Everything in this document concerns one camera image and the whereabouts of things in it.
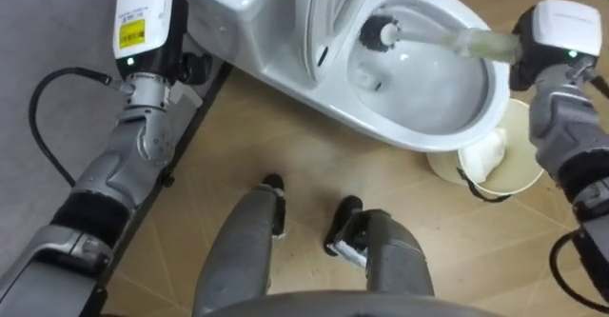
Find white toilet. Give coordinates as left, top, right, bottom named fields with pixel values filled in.
left=186, top=0, right=511, bottom=153

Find white crumpled paper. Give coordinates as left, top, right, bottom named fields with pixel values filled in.
left=459, top=127, right=507, bottom=186

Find toilet brush with black head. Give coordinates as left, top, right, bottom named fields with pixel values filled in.
left=359, top=14, right=523, bottom=66

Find robot legs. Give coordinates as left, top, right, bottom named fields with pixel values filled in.
left=191, top=173, right=436, bottom=317

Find robot body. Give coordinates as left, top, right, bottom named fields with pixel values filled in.
left=203, top=290, right=505, bottom=317

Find beige waste bin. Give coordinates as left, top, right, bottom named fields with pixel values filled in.
left=426, top=98, right=545, bottom=204

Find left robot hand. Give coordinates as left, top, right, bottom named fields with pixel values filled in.
left=111, top=0, right=214, bottom=87

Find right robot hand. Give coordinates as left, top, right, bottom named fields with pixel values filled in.
left=508, top=0, right=603, bottom=92

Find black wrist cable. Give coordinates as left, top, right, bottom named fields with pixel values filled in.
left=28, top=67, right=126, bottom=188
left=549, top=228, right=609, bottom=314

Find white toilet lid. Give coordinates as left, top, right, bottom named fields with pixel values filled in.
left=295, top=0, right=363, bottom=83

